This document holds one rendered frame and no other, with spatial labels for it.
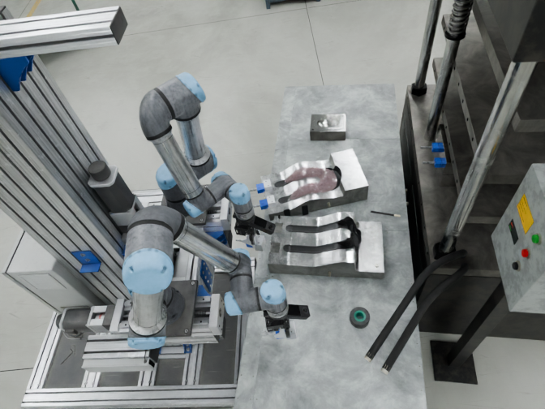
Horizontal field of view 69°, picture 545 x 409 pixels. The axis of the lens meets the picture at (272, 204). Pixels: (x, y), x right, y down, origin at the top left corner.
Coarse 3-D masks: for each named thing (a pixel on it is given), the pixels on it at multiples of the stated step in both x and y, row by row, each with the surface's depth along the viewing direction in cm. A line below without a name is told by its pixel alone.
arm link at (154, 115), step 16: (144, 96) 130; (160, 96) 129; (144, 112) 129; (160, 112) 129; (144, 128) 131; (160, 128) 132; (160, 144) 135; (176, 144) 139; (176, 160) 139; (176, 176) 143; (192, 176) 146; (192, 192) 147; (208, 192) 152; (192, 208) 150; (208, 208) 154
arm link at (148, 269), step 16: (144, 224) 99; (160, 224) 101; (128, 240) 98; (144, 240) 96; (160, 240) 98; (128, 256) 94; (144, 256) 94; (160, 256) 95; (128, 272) 93; (144, 272) 93; (160, 272) 94; (128, 288) 97; (144, 288) 98; (160, 288) 98; (144, 304) 110; (160, 304) 115; (128, 320) 124; (144, 320) 117; (160, 320) 124; (128, 336) 127; (144, 336) 123; (160, 336) 126
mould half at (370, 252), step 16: (288, 224) 187; (304, 224) 186; (320, 224) 185; (368, 224) 185; (272, 240) 182; (288, 240) 181; (304, 240) 181; (320, 240) 179; (336, 240) 174; (368, 240) 180; (272, 256) 177; (288, 256) 176; (304, 256) 176; (320, 256) 174; (336, 256) 169; (352, 256) 168; (368, 256) 175; (272, 272) 181; (288, 272) 180; (304, 272) 178; (320, 272) 176; (336, 272) 174; (352, 272) 172; (368, 272) 171
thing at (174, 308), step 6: (174, 288) 154; (174, 294) 148; (180, 294) 152; (174, 300) 146; (180, 300) 149; (168, 306) 143; (174, 306) 146; (180, 306) 149; (168, 312) 145; (174, 312) 147; (180, 312) 149; (168, 318) 146; (174, 318) 147; (168, 324) 147
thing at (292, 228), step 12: (348, 216) 177; (288, 228) 186; (300, 228) 186; (312, 228) 185; (324, 228) 183; (336, 228) 178; (348, 228) 176; (348, 240) 172; (360, 240) 178; (300, 252) 177; (312, 252) 177
